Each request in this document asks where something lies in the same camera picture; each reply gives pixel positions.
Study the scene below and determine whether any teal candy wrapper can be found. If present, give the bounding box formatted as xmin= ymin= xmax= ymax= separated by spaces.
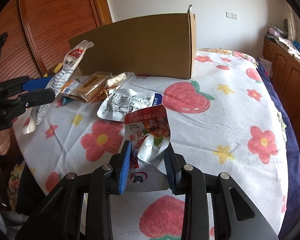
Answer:
xmin=62 ymin=96 xmax=73 ymax=106

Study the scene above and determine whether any silver orange small pouch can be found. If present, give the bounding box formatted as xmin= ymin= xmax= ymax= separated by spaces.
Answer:
xmin=60 ymin=78 xmax=81 ymax=96

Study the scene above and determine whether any silver red snack pouch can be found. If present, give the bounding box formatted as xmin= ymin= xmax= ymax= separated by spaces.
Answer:
xmin=124 ymin=105 xmax=171 ymax=192

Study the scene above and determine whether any brown cracker packet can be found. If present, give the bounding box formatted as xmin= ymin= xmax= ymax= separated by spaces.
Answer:
xmin=73 ymin=72 xmax=113 ymax=102

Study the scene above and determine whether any white red snack pouch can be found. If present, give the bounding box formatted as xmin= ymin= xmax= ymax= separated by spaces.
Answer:
xmin=22 ymin=40 xmax=94 ymax=134

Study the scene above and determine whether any silver blue snack pouch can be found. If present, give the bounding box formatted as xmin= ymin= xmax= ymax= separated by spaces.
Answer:
xmin=97 ymin=89 xmax=163 ymax=122

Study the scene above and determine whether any white nougat bar packet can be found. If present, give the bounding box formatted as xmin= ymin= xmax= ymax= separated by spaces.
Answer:
xmin=106 ymin=72 xmax=135 ymax=89

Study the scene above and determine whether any gold brown candy wrapper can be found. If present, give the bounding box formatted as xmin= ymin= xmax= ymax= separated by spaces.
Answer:
xmin=90 ymin=88 xmax=109 ymax=103

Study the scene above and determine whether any person left hand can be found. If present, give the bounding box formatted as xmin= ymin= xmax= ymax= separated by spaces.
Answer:
xmin=0 ymin=129 xmax=11 ymax=155

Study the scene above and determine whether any wooden louvered wardrobe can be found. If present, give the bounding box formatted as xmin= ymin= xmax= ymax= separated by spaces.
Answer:
xmin=0 ymin=0 xmax=112 ymax=82

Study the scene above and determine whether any floral blanket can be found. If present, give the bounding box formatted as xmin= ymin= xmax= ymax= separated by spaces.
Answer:
xmin=195 ymin=49 xmax=300 ymax=237

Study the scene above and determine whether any brown cardboard box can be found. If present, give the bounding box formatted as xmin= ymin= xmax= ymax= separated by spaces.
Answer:
xmin=69 ymin=13 xmax=197 ymax=79

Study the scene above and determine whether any wooden window cabinet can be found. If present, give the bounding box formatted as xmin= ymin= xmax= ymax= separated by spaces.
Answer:
xmin=263 ymin=38 xmax=300 ymax=149

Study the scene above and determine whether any clutter on cabinet top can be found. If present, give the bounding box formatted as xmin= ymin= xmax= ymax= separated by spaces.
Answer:
xmin=266 ymin=24 xmax=300 ymax=61

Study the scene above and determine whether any patterned curtain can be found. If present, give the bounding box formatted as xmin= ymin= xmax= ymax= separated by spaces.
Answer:
xmin=285 ymin=1 xmax=298 ymax=41

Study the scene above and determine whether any white wall switch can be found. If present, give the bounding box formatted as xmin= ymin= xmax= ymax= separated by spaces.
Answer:
xmin=226 ymin=12 xmax=238 ymax=20

